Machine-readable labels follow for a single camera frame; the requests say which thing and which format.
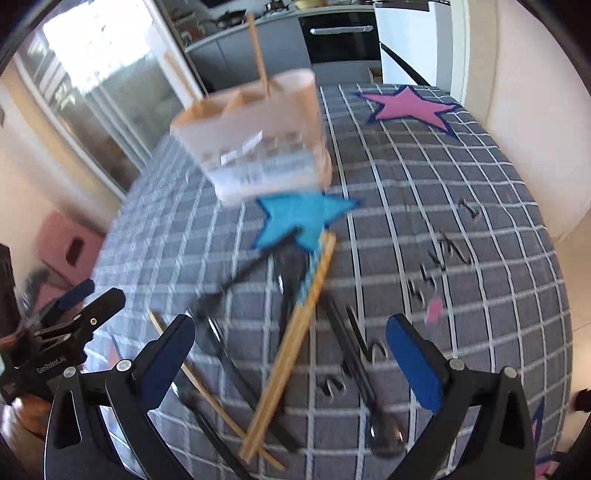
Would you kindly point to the pink plastic utensil holder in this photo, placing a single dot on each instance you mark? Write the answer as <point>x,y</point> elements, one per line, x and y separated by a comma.
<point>258,134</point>

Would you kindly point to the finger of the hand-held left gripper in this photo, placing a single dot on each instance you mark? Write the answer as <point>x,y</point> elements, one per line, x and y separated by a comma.
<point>104,307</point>
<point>76,293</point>

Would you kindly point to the sliding glass door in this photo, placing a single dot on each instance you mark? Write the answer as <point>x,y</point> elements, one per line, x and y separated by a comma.
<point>92,92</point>

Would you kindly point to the pink plastic stool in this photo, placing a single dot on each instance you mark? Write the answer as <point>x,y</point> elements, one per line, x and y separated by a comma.
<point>55,240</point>

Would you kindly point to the grey kitchen cabinet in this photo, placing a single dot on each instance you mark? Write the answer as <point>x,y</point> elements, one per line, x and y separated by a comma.
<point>231,55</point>

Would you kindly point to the grey checked star tablecloth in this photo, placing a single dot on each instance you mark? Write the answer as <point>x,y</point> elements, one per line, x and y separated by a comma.
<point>461,207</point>

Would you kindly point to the white fridge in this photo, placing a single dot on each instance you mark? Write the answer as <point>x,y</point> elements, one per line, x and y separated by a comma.
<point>406,37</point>

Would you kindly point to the plain wooden chopstick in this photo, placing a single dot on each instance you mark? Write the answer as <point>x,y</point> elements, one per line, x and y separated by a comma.
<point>256,50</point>

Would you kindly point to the black oven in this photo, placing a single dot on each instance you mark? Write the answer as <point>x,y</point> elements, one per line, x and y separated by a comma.
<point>341,46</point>

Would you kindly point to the blue patterned bamboo chopstick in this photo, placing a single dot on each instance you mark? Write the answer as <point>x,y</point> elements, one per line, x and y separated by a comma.
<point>299,339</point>
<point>288,344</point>

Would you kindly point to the thin wooden chopstick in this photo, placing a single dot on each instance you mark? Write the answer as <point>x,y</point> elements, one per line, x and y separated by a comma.
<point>217,404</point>

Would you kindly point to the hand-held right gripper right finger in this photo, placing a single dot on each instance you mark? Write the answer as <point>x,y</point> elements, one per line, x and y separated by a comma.
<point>415,364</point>

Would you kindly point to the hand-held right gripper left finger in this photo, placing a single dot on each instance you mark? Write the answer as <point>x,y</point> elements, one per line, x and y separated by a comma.
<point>161,369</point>

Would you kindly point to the black utensil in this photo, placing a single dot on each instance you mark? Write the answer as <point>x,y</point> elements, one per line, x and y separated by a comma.
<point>240,374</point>
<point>240,279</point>
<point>207,429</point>

